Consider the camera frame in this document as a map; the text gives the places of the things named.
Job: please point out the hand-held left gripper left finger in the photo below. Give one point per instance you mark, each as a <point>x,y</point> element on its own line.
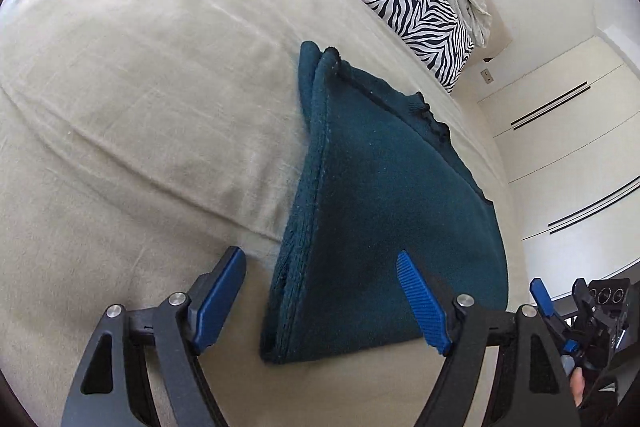
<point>217,307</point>

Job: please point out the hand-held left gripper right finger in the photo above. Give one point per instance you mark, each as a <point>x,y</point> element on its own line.
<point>425,312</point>

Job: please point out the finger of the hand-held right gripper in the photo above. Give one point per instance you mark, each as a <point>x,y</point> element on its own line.
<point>544,302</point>

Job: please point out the dark green sweater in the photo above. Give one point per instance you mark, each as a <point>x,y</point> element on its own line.
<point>385,217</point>

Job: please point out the person's right hand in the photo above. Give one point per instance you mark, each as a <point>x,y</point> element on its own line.
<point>577,387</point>

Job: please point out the white wardrobe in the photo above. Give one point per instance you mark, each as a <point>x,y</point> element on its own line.
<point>565,132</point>

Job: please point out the beige bed sheet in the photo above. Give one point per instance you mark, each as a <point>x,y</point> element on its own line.
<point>150,107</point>

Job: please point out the zebra print pillow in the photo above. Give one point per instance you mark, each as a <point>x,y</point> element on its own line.
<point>405,2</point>

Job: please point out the small wall switch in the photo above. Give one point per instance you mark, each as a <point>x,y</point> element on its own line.
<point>486,76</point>

